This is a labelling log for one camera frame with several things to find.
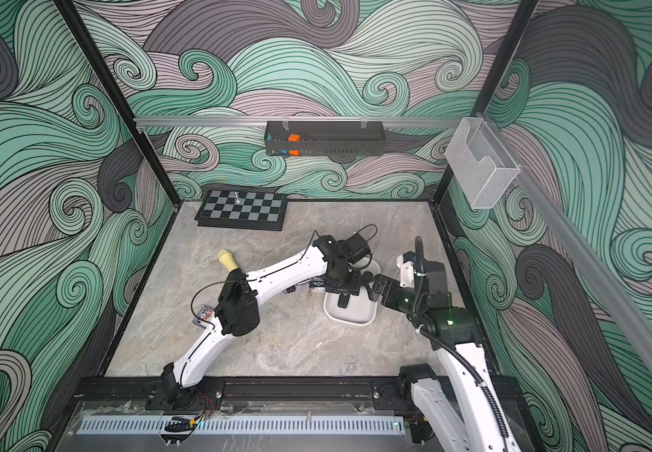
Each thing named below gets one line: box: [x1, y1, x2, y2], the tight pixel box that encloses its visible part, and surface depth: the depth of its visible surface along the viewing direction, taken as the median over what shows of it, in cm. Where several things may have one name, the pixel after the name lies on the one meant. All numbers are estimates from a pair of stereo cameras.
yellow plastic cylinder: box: [217, 249, 240, 273], surface depth 100 cm
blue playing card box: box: [192, 304, 215, 329], surface depth 87 cm
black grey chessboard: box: [194, 189, 289, 231], surface depth 116 cm
